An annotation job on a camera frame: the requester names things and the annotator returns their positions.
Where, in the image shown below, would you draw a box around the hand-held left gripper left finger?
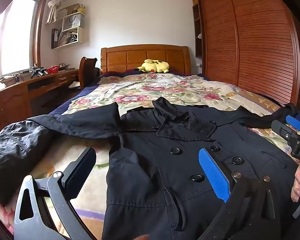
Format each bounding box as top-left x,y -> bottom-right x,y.
14,147 -> 98,240

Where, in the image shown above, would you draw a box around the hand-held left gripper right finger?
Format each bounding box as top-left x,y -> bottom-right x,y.
198,148 -> 282,240

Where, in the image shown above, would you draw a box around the black trench coat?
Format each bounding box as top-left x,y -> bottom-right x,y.
26,97 -> 300,240

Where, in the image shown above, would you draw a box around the person's right hand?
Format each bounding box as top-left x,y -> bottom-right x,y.
291,166 -> 300,203

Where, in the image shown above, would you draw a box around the dark puffy jacket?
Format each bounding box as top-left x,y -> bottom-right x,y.
0,119 -> 58,207

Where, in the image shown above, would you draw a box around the wooden slatted wardrobe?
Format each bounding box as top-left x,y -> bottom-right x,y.
190,0 -> 300,110

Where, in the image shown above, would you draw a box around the floral blanket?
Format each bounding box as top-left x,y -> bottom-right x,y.
0,73 -> 300,240

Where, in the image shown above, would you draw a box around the wooden desk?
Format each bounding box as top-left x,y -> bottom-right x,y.
0,69 -> 80,134

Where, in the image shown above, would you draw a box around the wooden chair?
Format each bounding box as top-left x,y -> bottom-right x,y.
79,56 -> 100,90

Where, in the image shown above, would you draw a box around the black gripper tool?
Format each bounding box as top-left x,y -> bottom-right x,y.
31,66 -> 48,78

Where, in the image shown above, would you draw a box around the yellow plush toy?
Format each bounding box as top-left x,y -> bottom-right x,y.
136,59 -> 170,74

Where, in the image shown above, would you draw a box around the wooden bed headboard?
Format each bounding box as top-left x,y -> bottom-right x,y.
100,44 -> 192,75

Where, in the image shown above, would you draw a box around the stack of magazines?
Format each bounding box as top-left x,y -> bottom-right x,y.
59,29 -> 78,46

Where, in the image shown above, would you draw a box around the black binders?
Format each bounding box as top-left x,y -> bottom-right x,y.
51,28 -> 59,48

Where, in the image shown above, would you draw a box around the window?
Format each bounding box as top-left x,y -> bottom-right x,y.
0,0 -> 50,77

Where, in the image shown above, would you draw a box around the white paper bag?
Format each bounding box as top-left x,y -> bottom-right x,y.
62,14 -> 81,30

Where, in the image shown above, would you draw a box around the beige box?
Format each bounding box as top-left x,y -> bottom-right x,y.
57,4 -> 80,18

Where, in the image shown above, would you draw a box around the tied beige curtain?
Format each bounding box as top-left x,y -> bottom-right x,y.
45,0 -> 68,24

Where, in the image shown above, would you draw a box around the white wall shelf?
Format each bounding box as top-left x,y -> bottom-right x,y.
51,11 -> 86,50

